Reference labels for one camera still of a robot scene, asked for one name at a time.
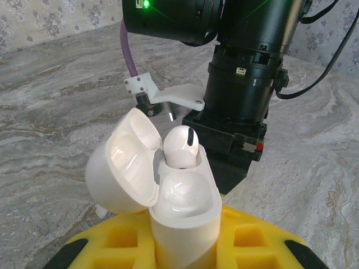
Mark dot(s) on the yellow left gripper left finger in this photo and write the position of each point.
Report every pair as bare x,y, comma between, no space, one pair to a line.
117,241

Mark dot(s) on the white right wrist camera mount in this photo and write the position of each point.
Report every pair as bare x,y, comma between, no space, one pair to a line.
168,95

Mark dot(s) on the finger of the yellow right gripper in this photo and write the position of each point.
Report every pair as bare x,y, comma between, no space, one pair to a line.
230,173

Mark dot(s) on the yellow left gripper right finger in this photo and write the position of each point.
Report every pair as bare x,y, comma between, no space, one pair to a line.
258,238

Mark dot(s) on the white earbud charging case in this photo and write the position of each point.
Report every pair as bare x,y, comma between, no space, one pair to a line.
185,232

